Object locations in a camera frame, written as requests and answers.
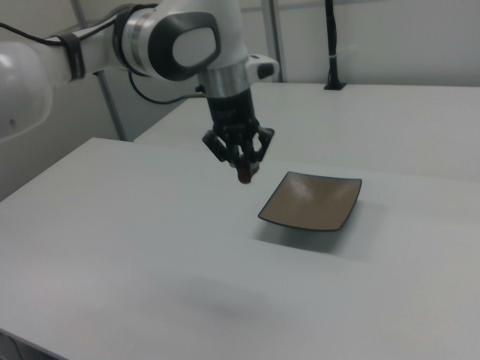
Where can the black clamp mount pole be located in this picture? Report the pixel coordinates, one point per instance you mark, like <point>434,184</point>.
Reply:
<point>332,37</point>

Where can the small brown round food item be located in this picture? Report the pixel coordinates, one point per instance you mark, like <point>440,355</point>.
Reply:
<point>244,175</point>

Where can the square brown ceramic plate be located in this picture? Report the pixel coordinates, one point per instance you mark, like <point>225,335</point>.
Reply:
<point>313,204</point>

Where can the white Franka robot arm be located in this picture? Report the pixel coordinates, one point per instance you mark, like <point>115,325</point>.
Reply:
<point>187,41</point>

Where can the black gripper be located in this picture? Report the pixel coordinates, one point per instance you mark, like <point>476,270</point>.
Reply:
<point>232,112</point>

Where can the grey metal frame post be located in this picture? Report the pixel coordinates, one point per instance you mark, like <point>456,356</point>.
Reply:
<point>108,101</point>
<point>275,37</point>

